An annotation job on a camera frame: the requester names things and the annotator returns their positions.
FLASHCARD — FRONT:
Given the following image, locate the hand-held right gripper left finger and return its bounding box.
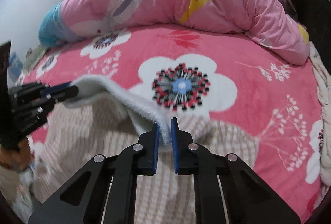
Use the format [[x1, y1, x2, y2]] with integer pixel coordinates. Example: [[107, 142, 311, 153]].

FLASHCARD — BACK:
[[28, 123, 159, 224]]

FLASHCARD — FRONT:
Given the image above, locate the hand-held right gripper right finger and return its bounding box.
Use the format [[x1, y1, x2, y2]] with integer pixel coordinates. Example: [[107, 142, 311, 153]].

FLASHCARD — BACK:
[[171, 118, 302, 224]]

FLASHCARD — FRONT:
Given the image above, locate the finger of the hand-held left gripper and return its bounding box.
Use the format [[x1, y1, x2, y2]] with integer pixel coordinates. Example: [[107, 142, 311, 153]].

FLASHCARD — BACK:
[[40, 82, 74, 97], [45, 86, 79, 107]]

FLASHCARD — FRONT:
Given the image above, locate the beige white checked coat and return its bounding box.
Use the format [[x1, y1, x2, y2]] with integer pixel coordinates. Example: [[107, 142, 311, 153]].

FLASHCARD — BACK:
[[24, 75, 259, 224]]

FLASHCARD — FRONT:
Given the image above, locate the person's left hand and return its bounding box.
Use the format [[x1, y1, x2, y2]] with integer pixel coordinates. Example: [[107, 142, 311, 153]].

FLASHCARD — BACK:
[[0, 140, 34, 170]]

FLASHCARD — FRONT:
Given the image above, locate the green patterned mat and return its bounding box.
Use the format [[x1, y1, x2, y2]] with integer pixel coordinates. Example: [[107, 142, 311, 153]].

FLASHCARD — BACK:
[[22, 47, 48, 73]]

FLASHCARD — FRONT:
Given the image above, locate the blue white packet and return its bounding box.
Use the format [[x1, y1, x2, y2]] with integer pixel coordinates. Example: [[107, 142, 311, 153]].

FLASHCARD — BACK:
[[9, 52, 23, 77]]

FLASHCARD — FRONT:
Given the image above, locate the pink floral blanket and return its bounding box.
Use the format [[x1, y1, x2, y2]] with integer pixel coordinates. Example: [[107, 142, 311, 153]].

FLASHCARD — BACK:
[[16, 24, 326, 214]]

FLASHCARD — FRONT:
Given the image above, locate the cream fleece cloth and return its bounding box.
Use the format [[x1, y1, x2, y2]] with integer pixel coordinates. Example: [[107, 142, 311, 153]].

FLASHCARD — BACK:
[[309, 42, 331, 184]]

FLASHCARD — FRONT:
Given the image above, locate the dark sofa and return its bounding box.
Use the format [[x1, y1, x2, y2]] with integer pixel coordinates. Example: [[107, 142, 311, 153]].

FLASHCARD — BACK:
[[290, 0, 331, 42]]

